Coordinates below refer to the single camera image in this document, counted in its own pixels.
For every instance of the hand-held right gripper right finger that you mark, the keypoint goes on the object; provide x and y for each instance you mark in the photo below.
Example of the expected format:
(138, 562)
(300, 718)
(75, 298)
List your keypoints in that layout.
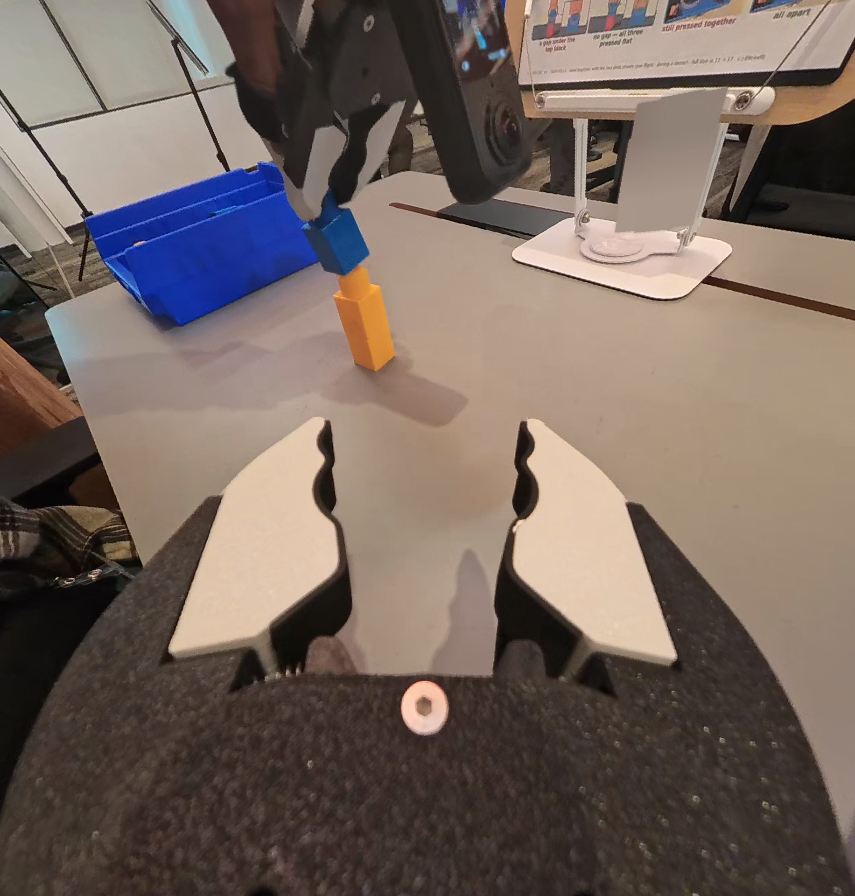
(588, 567)

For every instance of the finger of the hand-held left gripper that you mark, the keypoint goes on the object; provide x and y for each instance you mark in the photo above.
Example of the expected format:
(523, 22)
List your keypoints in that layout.
(378, 147)
(315, 175)

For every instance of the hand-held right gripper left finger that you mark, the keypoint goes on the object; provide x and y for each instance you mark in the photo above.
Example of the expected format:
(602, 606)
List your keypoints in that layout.
(259, 560)

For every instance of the blue toy block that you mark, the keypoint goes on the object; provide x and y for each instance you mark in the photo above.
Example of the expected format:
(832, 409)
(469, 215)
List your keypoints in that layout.
(340, 238)

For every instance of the orange toy block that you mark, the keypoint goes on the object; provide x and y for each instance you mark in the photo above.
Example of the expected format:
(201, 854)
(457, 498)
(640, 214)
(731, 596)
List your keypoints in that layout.
(371, 346)
(357, 308)

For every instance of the blue plastic bin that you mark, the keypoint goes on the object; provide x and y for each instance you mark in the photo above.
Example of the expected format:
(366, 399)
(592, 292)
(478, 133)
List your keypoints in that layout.
(203, 266)

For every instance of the person's left hand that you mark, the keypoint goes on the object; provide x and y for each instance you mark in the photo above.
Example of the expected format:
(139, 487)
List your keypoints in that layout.
(249, 42)

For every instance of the black tripod stand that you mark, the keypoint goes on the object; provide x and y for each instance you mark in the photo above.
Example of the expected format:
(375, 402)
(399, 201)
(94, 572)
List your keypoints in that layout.
(196, 98)

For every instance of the person's plaid shirt torso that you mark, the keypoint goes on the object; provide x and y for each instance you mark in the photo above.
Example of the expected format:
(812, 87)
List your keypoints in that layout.
(49, 539)

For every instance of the white board stand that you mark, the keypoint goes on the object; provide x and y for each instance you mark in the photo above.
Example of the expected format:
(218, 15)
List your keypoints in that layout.
(609, 273)

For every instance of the brown wooden panel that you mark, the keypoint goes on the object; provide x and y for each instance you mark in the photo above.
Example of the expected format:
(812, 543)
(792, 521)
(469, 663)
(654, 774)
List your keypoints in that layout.
(21, 378)

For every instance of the wooden instruction board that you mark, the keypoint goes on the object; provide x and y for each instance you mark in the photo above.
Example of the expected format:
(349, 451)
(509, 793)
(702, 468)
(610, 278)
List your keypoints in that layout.
(679, 42)

